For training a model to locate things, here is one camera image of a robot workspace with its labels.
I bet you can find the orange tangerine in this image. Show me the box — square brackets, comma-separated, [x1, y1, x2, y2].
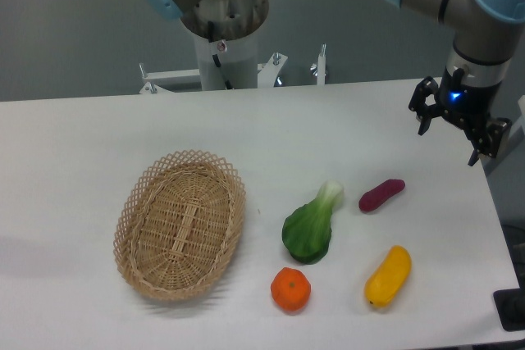
[270, 267, 312, 312]

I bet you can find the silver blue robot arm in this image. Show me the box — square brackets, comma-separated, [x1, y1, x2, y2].
[146, 0, 524, 162]

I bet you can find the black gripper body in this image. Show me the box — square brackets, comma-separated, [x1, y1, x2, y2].
[430, 61, 504, 127]

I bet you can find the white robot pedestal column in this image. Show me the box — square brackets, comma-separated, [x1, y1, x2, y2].
[193, 34, 258, 91]

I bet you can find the oval wicker basket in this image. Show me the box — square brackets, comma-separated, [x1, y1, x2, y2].
[113, 150, 246, 302]

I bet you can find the black cable on pedestal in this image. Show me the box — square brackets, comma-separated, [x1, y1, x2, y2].
[207, 20, 234, 91]

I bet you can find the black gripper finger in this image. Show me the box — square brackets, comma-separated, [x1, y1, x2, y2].
[463, 118, 512, 166]
[409, 76, 439, 136]

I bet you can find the purple sweet potato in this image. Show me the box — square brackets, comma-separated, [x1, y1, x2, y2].
[358, 179, 405, 213]

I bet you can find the black device at table edge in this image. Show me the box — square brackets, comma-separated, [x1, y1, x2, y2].
[493, 289, 524, 332]

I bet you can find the white metal mounting frame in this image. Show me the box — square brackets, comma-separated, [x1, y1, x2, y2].
[138, 43, 329, 95]

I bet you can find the green bok choy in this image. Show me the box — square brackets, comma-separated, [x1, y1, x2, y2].
[281, 180, 344, 265]

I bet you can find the yellow mango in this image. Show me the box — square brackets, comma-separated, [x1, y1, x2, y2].
[364, 245, 412, 308]

